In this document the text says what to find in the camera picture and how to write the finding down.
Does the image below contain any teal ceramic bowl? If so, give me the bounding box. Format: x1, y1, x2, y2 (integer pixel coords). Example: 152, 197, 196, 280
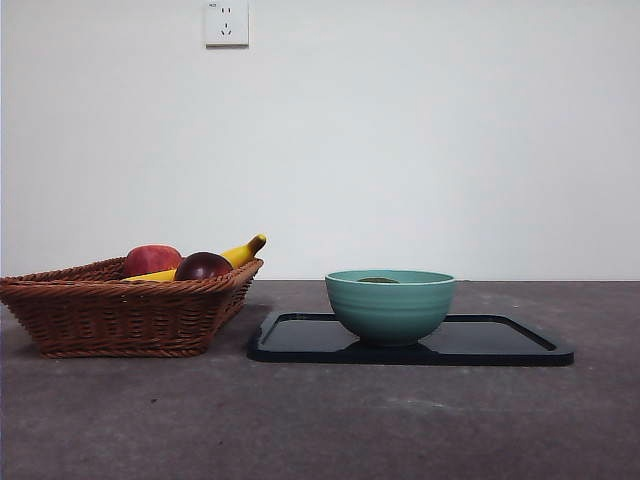
324, 269, 457, 349

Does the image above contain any yellow banana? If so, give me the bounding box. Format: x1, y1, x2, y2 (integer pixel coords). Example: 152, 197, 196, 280
122, 233, 268, 282

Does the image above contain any dark purple plum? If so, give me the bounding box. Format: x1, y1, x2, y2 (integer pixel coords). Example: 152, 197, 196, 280
174, 251, 234, 282

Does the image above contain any red apple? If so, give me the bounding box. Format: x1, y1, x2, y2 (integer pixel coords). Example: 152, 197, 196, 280
123, 243, 183, 277

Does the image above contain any black rectangular tray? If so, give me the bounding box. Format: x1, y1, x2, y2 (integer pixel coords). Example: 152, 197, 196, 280
247, 312, 575, 368

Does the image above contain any brown wicker basket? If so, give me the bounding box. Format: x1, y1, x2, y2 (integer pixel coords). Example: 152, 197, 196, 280
0, 256, 265, 359

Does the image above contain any white wall socket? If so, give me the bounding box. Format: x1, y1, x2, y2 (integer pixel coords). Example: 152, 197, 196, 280
204, 0, 250, 49

